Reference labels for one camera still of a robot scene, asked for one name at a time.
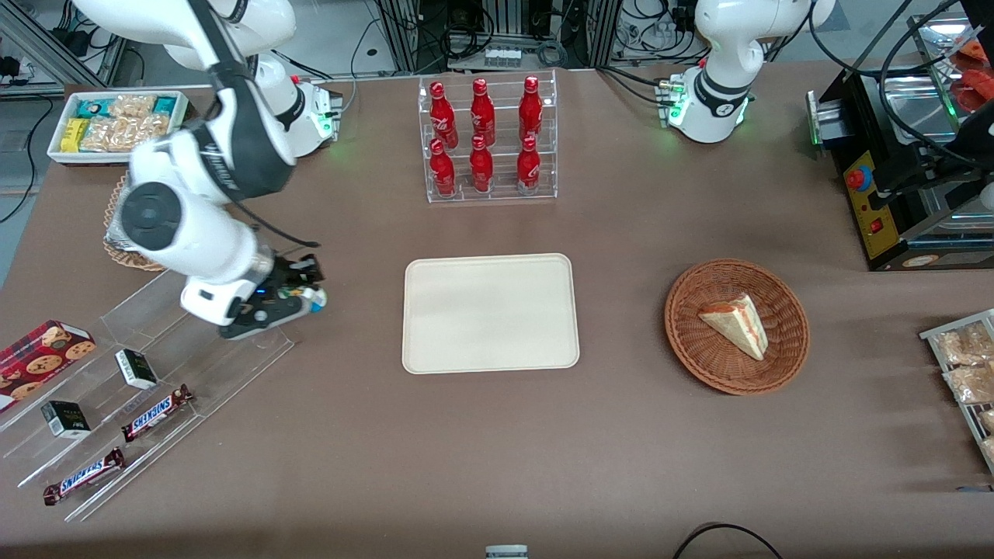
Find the cream plastic tray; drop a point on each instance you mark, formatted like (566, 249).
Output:
(489, 314)

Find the red packaged food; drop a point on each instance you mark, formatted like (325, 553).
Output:
(974, 89)

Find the yellow snack pack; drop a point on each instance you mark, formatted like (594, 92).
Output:
(74, 136)

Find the Snickers chocolate bar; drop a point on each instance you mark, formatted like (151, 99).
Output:
(84, 476)
(155, 413)

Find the grey device edge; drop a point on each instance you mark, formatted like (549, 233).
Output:
(506, 553)

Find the aluminium foil container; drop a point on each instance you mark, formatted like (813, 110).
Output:
(112, 229)

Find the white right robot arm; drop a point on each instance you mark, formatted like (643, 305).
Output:
(194, 233)

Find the clear bag of crackers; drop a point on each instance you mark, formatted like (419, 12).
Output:
(967, 345)
(988, 421)
(971, 384)
(989, 449)

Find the clear acrylic stepped shelf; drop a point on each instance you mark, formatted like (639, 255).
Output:
(194, 365)

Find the light oval wicker basket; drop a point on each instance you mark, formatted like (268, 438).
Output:
(116, 258)

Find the clear acrylic bottle rack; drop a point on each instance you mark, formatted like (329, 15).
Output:
(505, 198)

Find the large clear cracker bag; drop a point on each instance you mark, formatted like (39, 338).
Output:
(124, 133)

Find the small clear cracker bag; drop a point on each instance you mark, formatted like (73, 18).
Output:
(132, 106)

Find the red cookie box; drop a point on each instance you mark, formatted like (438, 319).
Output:
(39, 357)

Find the red cola bottle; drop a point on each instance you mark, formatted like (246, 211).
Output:
(443, 116)
(528, 167)
(443, 171)
(482, 115)
(530, 109)
(481, 167)

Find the teal snack pack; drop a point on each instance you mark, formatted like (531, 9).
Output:
(92, 107)
(165, 105)

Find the black yellow food warmer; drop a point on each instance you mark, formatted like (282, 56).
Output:
(877, 202)

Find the round brown wicker basket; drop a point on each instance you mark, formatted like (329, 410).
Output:
(699, 365)

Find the small black box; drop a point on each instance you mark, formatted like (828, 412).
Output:
(136, 369)
(66, 419)

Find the white plastic snack bin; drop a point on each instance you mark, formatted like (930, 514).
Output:
(182, 116)

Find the blue flat strip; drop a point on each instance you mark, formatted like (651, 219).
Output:
(974, 488)

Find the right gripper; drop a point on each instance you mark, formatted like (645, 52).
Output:
(293, 274)

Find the triangular wrapped sandwich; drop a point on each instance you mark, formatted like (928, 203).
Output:
(738, 326)

